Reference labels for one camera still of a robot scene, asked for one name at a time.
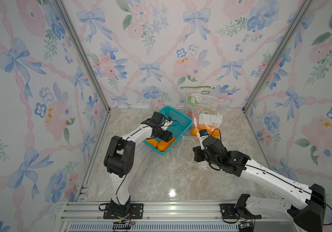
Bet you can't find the small yellow mango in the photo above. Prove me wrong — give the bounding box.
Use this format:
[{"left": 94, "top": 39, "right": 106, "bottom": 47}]
[{"left": 146, "top": 138, "right": 159, "bottom": 148}]

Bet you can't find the orange mango top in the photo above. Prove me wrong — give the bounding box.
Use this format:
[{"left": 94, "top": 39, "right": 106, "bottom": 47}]
[{"left": 199, "top": 125, "right": 221, "bottom": 138}]

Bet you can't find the clear plastic bag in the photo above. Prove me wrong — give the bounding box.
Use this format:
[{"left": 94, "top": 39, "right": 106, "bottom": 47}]
[
  {"left": 177, "top": 135, "right": 208, "bottom": 170},
  {"left": 192, "top": 95, "right": 230, "bottom": 132}
]

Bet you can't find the clear zip-top bag green print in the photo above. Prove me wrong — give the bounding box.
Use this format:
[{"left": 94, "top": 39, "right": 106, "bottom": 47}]
[{"left": 181, "top": 86, "right": 215, "bottom": 118}]

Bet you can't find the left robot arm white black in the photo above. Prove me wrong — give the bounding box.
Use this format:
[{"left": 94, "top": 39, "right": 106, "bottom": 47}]
[{"left": 104, "top": 112, "right": 176, "bottom": 216}]

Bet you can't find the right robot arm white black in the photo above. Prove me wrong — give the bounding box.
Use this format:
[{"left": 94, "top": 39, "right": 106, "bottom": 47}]
[{"left": 193, "top": 136, "right": 327, "bottom": 232}]

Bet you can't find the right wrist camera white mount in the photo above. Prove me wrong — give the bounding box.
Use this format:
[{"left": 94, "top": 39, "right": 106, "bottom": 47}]
[{"left": 197, "top": 129, "right": 209, "bottom": 150}]

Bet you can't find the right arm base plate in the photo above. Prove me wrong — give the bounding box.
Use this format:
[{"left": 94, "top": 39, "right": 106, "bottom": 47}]
[{"left": 219, "top": 204, "right": 262, "bottom": 220}]

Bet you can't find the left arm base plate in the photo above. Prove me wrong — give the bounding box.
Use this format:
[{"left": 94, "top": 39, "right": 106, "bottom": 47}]
[{"left": 99, "top": 202, "right": 144, "bottom": 220}]

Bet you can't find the aluminium front rail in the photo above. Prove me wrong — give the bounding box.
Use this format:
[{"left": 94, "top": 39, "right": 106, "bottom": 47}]
[{"left": 56, "top": 199, "right": 302, "bottom": 232}]

